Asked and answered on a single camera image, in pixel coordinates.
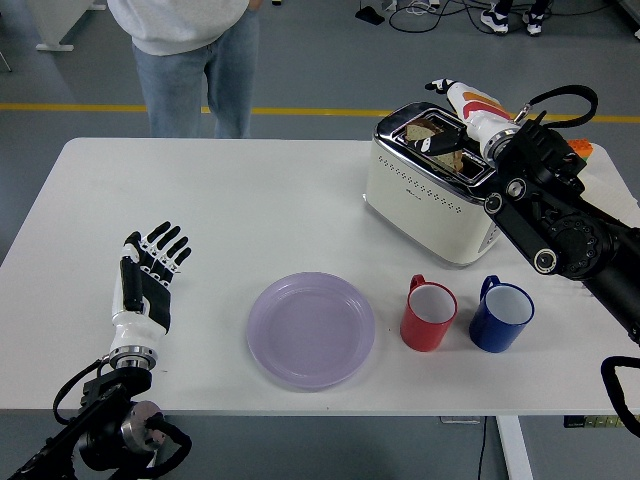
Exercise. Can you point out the table control panel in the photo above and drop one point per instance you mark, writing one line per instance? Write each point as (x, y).
(590, 422)

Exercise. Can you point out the white paper sheet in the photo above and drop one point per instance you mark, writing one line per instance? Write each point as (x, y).
(610, 192)

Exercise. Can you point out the toy brick stack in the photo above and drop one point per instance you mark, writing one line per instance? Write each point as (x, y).
(582, 147)

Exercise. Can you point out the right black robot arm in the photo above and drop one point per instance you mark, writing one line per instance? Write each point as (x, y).
(550, 210)

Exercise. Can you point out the person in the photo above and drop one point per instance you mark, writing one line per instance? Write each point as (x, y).
(185, 30)
(495, 20)

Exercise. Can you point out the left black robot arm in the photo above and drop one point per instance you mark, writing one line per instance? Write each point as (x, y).
(107, 395)

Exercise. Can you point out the bread slice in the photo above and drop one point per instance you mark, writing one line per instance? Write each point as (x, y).
(417, 131)

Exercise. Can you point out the white table leg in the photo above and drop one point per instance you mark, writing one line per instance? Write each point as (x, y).
(515, 450)

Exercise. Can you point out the black floor pedal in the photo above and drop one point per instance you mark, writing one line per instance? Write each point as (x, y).
(370, 15)

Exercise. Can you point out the white furniture foot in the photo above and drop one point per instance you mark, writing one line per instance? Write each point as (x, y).
(60, 20)

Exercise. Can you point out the blue mug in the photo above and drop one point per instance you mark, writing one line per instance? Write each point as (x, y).
(492, 337)

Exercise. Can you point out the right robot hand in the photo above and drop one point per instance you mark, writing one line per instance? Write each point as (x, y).
(477, 110)

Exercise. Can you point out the white power adapter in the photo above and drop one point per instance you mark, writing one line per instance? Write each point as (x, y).
(390, 5)

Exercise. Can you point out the red mug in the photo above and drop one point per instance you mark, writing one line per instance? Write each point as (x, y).
(422, 332)

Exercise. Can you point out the purple plate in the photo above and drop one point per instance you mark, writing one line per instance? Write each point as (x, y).
(310, 332)

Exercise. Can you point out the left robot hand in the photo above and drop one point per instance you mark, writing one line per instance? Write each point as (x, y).
(150, 300)

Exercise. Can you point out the cream and chrome toaster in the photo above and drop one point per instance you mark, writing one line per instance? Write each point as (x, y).
(430, 215)

